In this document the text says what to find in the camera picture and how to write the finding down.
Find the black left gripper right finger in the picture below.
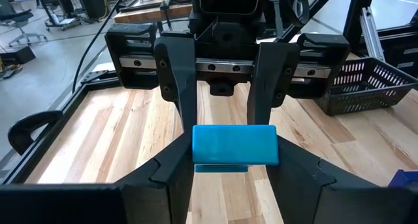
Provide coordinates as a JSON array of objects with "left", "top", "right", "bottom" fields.
[{"left": 266, "top": 135, "right": 381, "bottom": 224}]

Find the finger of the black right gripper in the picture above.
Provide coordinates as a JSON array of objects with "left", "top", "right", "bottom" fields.
[
  {"left": 247, "top": 42, "right": 300, "bottom": 125},
  {"left": 155, "top": 37, "right": 198, "bottom": 133}
]

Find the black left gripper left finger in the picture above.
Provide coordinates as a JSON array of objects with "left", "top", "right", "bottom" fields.
[{"left": 114, "top": 132, "right": 196, "bottom": 224}]

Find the teal box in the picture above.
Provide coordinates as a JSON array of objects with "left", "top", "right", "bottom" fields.
[{"left": 191, "top": 124, "right": 280, "bottom": 173}]

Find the dark blue box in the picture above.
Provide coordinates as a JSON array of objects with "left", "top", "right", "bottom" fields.
[{"left": 387, "top": 169, "right": 418, "bottom": 188}]

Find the black office chair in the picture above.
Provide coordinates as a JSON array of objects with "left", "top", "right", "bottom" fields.
[{"left": 0, "top": 0, "right": 48, "bottom": 48}]

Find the wooden top workbench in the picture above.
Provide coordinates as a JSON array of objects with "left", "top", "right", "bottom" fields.
[{"left": 113, "top": 3, "right": 193, "bottom": 24}]

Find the black plastic basket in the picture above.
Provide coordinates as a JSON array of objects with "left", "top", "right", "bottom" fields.
[{"left": 315, "top": 56, "right": 418, "bottom": 116}]

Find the black equipment case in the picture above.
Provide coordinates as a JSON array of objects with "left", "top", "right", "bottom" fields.
[{"left": 81, "top": 0, "right": 107, "bottom": 21}]

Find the silver aluminium profile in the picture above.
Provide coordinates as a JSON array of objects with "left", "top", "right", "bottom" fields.
[{"left": 359, "top": 7, "right": 386, "bottom": 62}]

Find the black floor box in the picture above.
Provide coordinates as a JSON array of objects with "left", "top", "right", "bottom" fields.
[{"left": 0, "top": 46, "right": 37, "bottom": 65}]

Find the long black cable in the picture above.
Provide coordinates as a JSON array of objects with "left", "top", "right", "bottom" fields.
[{"left": 71, "top": 0, "right": 131, "bottom": 93}]

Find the black table frame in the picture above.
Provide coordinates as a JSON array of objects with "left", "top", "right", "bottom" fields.
[{"left": 0, "top": 69, "right": 121, "bottom": 185}]

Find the black rig support frame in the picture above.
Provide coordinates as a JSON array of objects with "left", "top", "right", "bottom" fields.
[{"left": 277, "top": 0, "right": 418, "bottom": 78}]

